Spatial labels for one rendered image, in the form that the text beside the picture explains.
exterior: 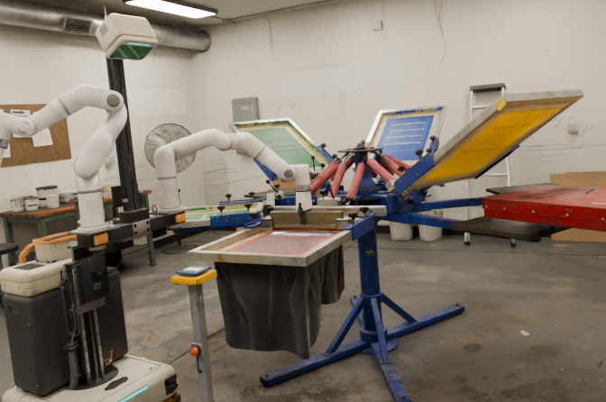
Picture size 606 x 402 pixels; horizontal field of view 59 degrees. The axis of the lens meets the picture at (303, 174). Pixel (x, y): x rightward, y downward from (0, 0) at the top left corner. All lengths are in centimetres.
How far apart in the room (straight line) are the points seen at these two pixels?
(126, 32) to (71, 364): 164
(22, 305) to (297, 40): 535
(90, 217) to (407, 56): 508
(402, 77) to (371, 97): 47
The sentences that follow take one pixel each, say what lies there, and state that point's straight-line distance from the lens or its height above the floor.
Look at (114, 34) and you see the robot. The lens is 245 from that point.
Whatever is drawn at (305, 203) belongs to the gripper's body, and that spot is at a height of 111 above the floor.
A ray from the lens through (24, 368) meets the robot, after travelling 313.
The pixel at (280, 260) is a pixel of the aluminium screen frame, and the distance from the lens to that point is 218.
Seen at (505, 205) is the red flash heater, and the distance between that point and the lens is 251.
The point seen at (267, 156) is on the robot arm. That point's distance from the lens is 267.
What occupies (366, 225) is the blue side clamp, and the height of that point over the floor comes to 98.
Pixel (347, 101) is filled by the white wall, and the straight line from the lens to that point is 706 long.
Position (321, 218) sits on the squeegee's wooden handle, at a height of 103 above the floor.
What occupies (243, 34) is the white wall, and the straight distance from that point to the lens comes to 784.
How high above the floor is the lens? 151
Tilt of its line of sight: 6 degrees down
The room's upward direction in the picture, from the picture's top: 5 degrees counter-clockwise
